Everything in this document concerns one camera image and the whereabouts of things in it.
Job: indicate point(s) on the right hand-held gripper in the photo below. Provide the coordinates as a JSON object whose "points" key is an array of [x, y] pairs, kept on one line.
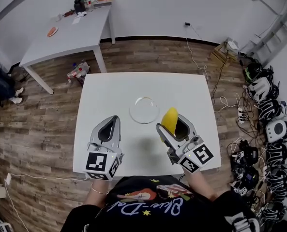
{"points": [[196, 156]]}

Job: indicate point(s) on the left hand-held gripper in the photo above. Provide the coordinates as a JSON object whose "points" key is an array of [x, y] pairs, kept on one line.
{"points": [[97, 163]]}

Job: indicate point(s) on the yellow banana-like object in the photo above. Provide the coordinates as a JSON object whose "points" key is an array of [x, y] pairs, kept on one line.
{"points": [[170, 120]]}

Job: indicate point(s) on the clear glass plate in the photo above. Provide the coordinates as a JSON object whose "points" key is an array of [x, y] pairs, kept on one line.
{"points": [[143, 110]]}

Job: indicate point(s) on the person's left forearm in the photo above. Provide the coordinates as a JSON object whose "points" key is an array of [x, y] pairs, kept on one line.
{"points": [[96, 197]]}

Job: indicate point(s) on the person's right forearm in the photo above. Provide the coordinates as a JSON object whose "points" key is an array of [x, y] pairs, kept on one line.
{"points": [[200, 186]]}

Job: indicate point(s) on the small brown oval piece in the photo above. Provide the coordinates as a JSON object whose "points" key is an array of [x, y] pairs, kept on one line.
{"points": [[52, 32]]}

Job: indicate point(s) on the white square table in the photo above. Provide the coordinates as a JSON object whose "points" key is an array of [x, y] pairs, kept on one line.
{"points": [[104, 95]]}

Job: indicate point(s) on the white power strip with plugs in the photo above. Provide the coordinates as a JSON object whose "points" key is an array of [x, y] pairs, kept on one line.
{"points": [[241, 116]]}

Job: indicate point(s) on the plastic bag of rubbish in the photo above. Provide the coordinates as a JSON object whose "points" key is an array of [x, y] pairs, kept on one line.
{"points": [[79, 71]]}

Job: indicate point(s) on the pile of spare black grippers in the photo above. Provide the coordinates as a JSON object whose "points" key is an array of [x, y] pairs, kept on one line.
{"points": [[246, 168]]}

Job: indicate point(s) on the person's black printed t-shirt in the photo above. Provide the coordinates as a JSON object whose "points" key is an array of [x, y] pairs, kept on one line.
{"points": [[194, 216]]}

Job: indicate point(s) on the cardboard box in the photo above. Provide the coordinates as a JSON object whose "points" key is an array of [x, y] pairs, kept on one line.
{"points": [[224, 54]]}

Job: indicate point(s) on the white round-domed headset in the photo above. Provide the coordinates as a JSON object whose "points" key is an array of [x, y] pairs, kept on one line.
{"points": [[276, 130]]}

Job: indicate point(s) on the row of black white headsets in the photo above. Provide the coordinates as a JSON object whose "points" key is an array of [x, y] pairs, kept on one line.
{"points": [[276, 158]]}

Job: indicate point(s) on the long grey table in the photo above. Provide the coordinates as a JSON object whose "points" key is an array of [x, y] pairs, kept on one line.
{"points": [[68, 40]]}

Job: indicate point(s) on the white power adapter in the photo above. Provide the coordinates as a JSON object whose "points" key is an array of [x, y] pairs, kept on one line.
{"points": [[8, 178]]}

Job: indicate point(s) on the white paper sheet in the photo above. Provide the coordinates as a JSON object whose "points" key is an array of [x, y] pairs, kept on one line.
{"points": [[76, 20]]}

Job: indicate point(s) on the black container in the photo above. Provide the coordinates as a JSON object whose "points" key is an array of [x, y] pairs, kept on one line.
{"points": [[79, 5]]}

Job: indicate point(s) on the white metal shelf rack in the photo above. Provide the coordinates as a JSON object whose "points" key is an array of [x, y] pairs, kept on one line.
{"points": [[274, 33]]}

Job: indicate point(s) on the black wall plug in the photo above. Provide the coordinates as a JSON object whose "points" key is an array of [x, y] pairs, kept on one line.
{"points": [[187, 23]]}

